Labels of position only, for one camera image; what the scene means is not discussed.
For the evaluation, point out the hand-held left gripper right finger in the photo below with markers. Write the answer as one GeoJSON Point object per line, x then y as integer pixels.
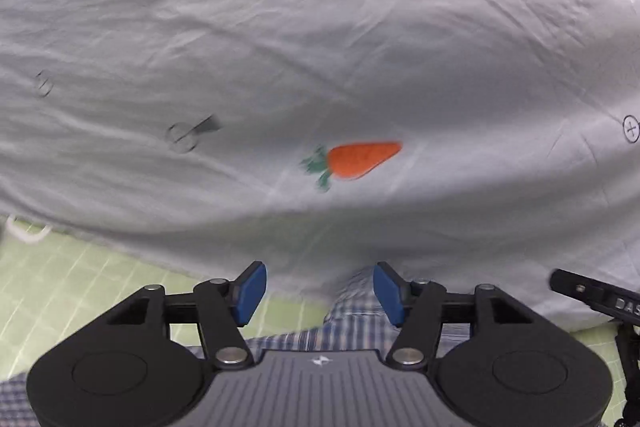
{"type": "Point", "coordinates": [389, 293]}

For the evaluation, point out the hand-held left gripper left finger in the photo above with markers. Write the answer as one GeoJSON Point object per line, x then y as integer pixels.
{"type": "Point", "coordinates": [251, 292]}

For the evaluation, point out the blue plaid shirt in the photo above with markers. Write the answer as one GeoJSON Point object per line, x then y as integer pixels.
{"type": "Point", "coordinates": [361, 324]}

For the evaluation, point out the green checked bed sheet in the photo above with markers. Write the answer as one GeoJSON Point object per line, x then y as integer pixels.
{"type": "Point", "coordinates": [75, 287]}

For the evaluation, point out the grey carrot-print blanket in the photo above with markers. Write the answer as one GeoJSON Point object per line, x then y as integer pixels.
{"type": "Point", "coordinates": [320, 57]}

